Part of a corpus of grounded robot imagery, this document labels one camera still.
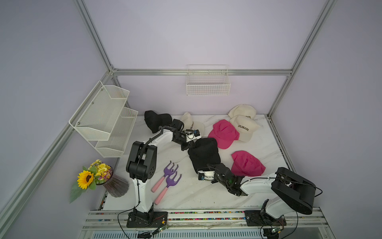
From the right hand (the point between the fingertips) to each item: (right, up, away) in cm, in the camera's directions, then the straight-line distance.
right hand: (210, 164), depth 89 cm
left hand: (-11, +11, +4) cm, 16 cm away
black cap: (-42, +28, +25) cm, 56 cm away
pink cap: (+12, +19, +13) cm, 26 cm away
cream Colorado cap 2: (+28, +37, +25) cm, 52 cm away
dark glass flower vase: (-50, -7, -15) cm, 53 cm away
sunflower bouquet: (-52, +3, -26) cm, 58 cm away
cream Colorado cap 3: (+26, +24, +16) cm, 39 cm away
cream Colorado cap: (-14, +25, +17) cm, 34 cm away
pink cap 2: (+21, 0, 0) cm, 21 cm away
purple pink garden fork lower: (-24, -10, -3) cm, 26 cm away
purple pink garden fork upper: (-27, -4, 0) cm, 27 cm away
